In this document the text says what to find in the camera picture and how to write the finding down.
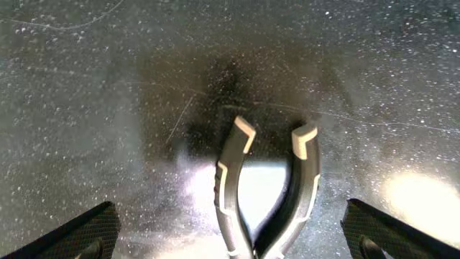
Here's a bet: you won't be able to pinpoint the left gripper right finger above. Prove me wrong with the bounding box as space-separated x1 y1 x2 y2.
340 198 460 259

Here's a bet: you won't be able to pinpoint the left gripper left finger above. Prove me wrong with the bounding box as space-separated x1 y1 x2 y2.
0 201 122 259

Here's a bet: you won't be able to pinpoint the black and white pliers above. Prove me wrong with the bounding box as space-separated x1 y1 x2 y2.
214 115 322 259

